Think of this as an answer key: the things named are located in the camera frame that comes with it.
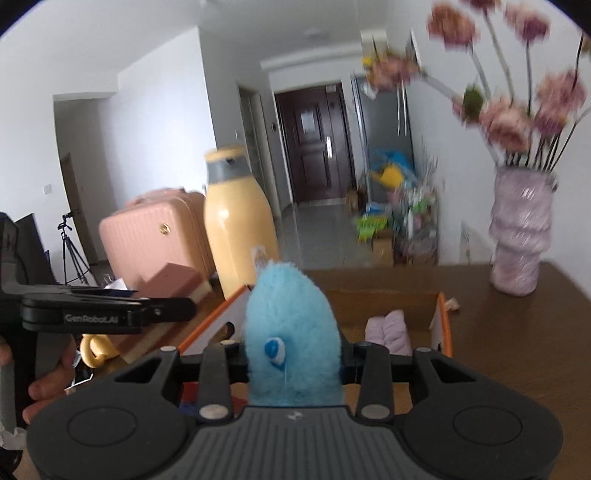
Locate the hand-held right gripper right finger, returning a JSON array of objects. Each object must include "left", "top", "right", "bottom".
[{"left": 342, "top": 342, "right": 479, "bottom": 422}]

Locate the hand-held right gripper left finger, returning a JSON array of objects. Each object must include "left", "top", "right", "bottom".
[{"left": 113, "top": 340, "right": 252, "bottom": 422}]

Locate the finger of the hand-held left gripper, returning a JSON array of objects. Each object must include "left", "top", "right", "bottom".
[{"left": 141, "top": 298, "right": 197, "bottom": 326}]

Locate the red cardboard box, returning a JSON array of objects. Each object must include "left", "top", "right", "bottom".
[{"left": 178, "top": 284, "right": 453, "bottom": 416}]

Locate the blue plush toy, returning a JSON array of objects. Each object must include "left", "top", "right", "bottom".
[{"left": 245, "top": 261, "right": 345, "bottom": 408}]

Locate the purple soft toy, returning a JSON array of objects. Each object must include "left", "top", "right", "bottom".
[{"left": 365, "top": 310, "right": 413, "bottom": 357}]

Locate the person's left hand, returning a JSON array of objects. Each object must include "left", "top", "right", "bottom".
[{"left": 22, "top": 342, "right": 81, "bottom": 424}]

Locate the yellow mug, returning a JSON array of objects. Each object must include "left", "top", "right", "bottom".
[{"left": 79, "top": 335, "right": 116, "bottom": 368}]

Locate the black tripod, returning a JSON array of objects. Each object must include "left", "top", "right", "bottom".
[{"left": 56, "top": 213, "right": 90, "bottom": 287}]

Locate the pink suitcase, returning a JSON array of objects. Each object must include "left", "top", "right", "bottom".
[{"left": 98, "top": 188, "right": 218, "bottom": 294}]

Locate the brown interior door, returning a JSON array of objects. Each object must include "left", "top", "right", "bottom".
[{"left": 60, "top": 152, "right": 100, "bottom": 265}]

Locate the yellow thermos bottle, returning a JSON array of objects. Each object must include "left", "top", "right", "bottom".
[{"left": 203, "top": 145, "right": 280, "bottom": 301}]

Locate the small brown cardboard box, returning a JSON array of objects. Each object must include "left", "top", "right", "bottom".
[{"left": 372, "top": 231, "right": 395, "bottom": 266}]

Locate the green plastic toy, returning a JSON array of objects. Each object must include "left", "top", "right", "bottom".
[{"left": 355, "top": 215, "right": 393, "bottom": 243}]

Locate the cluttered storage cart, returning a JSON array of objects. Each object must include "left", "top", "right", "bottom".
[{"left": 392, "top": 180, "right": 439, "bottom": 266}]

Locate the white hallway door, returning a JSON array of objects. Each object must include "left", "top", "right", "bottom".
[{"left": 239, "top": 85, "right": 269, "bottom": 195}]

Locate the blue yellow toy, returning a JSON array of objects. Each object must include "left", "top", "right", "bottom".
[{"left": 369, "top": 148, "right": 416, "bottom": 190}]

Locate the pink ribbed vase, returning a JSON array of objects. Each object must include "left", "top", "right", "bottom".
[{"left": 489, "top": 165, "right": 559, "bottom": 296}]

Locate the dark brown entrance door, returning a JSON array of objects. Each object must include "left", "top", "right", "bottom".
[{"left": 274, "top": 83, "right": 356, "bottom": 206}]

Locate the grey refrigerator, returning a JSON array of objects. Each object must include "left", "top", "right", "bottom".
[{"left": 353, "top": 76, "right": 414, "bottom": 195}]

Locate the dried pink rose bouquet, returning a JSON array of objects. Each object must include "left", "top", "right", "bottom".
[{"left": 362, "top": 0, "right": 591, "bottom": 169}]

